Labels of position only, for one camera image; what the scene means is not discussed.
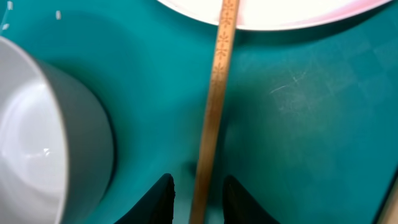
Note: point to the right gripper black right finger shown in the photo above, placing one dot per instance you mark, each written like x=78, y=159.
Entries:
x=240, y=207

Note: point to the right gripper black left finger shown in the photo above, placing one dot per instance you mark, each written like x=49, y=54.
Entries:
x=156, y=206

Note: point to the grey bowl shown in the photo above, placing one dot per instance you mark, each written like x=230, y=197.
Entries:
x=56, y=143

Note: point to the teal serving tray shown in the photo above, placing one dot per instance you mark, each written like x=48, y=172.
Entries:
x=309, y=122

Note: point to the large pink plate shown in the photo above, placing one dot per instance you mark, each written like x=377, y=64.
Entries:
x=274, y=15

